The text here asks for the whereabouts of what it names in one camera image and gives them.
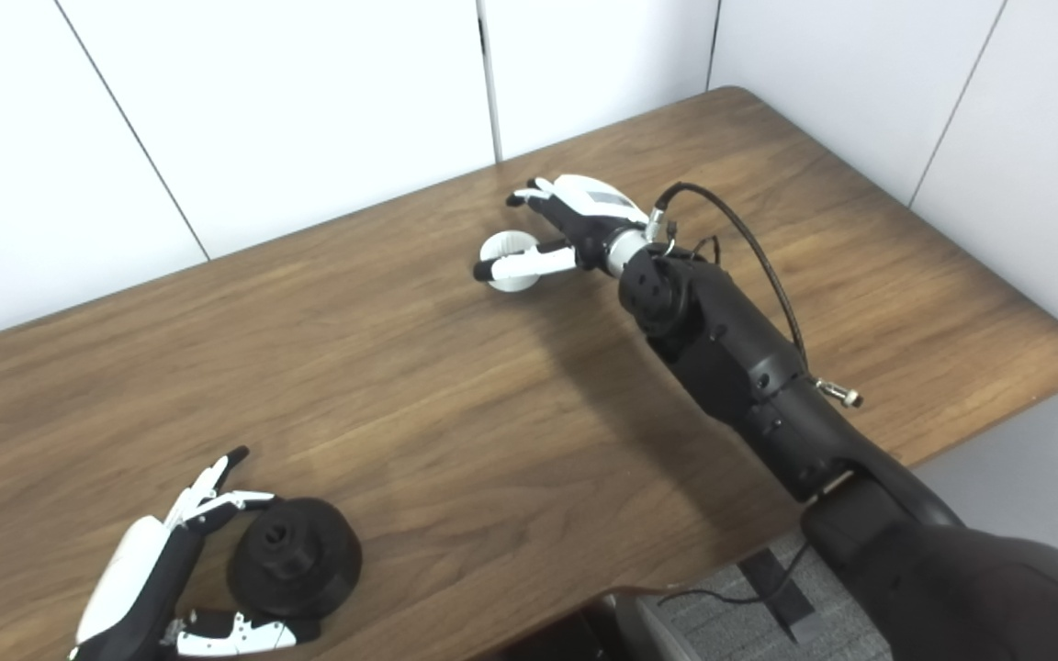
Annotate right robot hand, white and black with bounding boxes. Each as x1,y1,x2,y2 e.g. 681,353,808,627
473,174,655,283

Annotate thin black floor cable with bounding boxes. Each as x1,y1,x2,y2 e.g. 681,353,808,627
658,542,811,607

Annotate white toothed ring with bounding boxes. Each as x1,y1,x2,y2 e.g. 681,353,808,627
479,231,549,293

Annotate grey textured floor mat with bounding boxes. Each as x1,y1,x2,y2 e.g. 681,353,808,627
637,528,899,661

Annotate round black part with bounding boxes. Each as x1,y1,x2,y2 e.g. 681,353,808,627
227,499,364,621

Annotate left robot hand, white and black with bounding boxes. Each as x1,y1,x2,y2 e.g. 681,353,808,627
68,446,324,661

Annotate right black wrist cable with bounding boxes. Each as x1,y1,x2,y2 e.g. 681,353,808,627
647,182,864,409

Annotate right thin wrist wires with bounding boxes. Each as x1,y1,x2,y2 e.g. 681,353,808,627
674,235,724,269

